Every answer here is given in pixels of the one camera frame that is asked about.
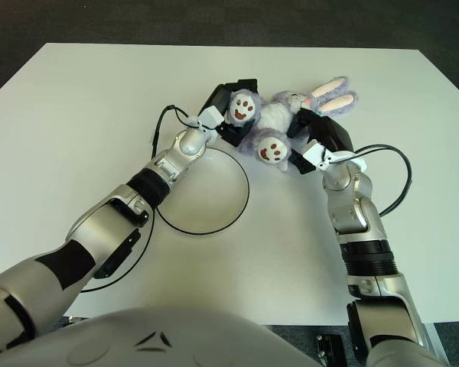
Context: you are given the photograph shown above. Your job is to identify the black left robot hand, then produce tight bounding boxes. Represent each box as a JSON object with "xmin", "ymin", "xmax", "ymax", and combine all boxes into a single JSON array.
[{"xmin": 201, "ymin": 78, "xmax": 259, "ymax": 148}]

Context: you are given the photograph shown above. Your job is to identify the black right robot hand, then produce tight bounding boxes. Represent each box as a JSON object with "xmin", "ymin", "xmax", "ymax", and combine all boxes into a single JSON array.
[{"xmin": 286, "ymin": 108, "xmax": 355, "ymax": 175}]

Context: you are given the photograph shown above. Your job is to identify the purple plush bunny doll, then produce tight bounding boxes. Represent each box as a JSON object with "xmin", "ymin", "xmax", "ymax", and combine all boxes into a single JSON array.
[{"xmin": 227, "ymin": 76, "xmax": 359, "ymax": 173}]

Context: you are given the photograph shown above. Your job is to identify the white plate with black rim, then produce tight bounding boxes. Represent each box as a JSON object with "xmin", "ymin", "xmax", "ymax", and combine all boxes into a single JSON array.
[{"xmin": 155, "ymin": 147, "xmax": 251, "ymax": 235}]

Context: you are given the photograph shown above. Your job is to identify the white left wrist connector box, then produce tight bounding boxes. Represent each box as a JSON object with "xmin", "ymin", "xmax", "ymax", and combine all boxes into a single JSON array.
[{"xmin": 198, "ymin": 106, "xmax": 225, "ymax": 131}]

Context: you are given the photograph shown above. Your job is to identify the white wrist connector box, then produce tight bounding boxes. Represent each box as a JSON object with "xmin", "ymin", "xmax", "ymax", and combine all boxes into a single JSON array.
[
  {"xmin": 198, "ymin": 106, "xmax": 225, "ymax": 131},
  {"xmin": 302, "ymin": 143, "xmax": 340, "ymax": 169}
]

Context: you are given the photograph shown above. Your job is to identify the white right wrist connector box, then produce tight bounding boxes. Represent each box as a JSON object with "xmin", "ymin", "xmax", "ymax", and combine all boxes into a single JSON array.
[{"xmin": 302, "ymin": 143, "xmax": 340, "ymax": 169}]

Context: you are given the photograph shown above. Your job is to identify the grey robot torso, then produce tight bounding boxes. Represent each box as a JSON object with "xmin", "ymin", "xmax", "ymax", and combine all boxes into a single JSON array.
[{"xmin": 0, "ymin": 305, "xmax": 318, "ymax": 367}]

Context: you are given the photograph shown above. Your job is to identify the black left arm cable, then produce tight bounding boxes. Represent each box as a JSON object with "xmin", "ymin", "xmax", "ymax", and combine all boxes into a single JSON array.
[{"xmin": 80, "ymin": 105, "xmax": 200, "ymax": 294}]

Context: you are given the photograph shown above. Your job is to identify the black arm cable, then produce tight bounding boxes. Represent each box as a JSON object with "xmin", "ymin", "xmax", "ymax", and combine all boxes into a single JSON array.
[
  {"xmin": 80, "ymin": 105, "xmax": 200, "ymax": 294},
  {"xmin": 351, "ymin": 144, "xmax": 412, "ymax": 217}
]

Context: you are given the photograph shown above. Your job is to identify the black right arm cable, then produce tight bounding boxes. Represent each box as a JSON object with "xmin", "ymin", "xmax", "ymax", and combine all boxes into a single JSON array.
[{"xmin": 351, "ymin": 144, "xmax": 412, "ymax": 217}]

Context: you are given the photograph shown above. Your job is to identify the black metal bracket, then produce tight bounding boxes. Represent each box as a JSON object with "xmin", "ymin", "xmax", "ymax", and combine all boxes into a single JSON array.
[{"xmin": 316, "ymin": 333, "xmax": 347, "ymax": 367}]

